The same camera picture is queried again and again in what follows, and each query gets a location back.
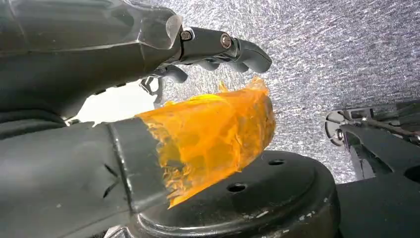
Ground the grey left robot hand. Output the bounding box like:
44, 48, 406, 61
0, 0, 277, 238

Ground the black round robot foot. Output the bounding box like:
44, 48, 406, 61
126, 150, 341, 238

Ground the black robot leg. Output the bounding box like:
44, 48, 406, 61
324, 100, 420, 238

